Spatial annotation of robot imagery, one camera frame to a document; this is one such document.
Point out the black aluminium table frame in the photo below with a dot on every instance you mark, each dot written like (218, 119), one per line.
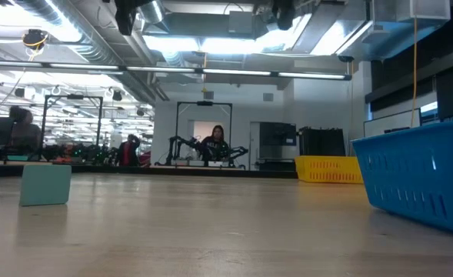
(210, 172)

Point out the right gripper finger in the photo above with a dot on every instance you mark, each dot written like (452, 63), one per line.
(285, 13)

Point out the blue plastic basket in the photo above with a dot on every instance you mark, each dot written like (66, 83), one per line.
(418, 173)

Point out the long ceiling light bar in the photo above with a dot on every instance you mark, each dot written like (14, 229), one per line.
(164, 69)

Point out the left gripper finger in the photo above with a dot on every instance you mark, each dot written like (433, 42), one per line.
(126, 15)

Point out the teal square block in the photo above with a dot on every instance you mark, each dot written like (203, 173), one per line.
(45, 184)

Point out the black gantry frame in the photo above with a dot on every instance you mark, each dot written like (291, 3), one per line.
(204, 103)
(72, 97)

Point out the white board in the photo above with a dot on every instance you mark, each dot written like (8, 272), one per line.
(391, 124)

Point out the person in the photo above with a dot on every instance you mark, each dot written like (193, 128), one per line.
(215, 146)
(25, 132)
(127, 152)

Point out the black distant robot arm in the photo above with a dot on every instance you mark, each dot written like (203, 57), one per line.
(237, 154)
(178, 148)

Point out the yellow plastic basket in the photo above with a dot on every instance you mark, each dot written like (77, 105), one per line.
(328, 169)

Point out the dark grey cabinet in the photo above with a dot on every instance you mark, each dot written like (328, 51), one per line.
(278, 134)

